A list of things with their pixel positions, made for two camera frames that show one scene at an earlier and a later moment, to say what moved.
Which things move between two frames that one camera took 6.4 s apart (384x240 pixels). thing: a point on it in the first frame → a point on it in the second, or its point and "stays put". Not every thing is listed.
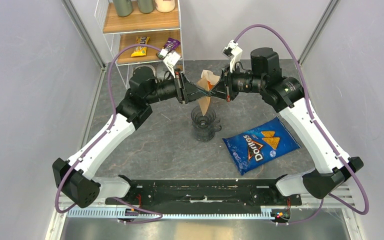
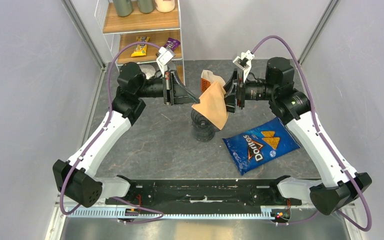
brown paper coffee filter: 208,81 → 212,106
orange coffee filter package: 208,80 stays put
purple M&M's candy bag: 171,44 stays put
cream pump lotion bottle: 165,6 stays put
